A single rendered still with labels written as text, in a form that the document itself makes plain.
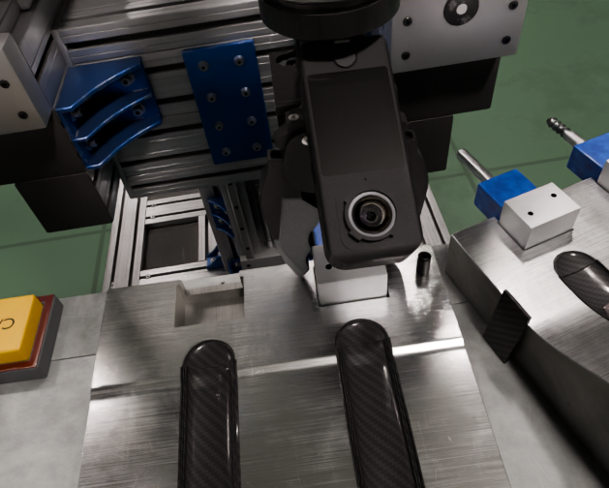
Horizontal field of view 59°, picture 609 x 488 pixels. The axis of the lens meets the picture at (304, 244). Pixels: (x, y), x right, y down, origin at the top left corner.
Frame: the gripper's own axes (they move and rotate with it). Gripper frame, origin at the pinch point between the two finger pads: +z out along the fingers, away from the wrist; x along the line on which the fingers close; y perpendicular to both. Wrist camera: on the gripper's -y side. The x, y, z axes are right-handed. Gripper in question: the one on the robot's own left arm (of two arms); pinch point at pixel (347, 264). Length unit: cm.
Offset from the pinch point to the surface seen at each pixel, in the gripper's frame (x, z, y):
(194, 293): 12.4, 2.9, 1.5
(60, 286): 77, 91, 78
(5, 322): 30.5, 6.8, 4.2
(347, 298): 0.4, 1.0, -2.3
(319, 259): 2.0, -1.3, -0.2
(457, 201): -46, 90, 89
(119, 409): 16.8, 1.7, -8.1
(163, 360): 14.0, 1.4, -5.1
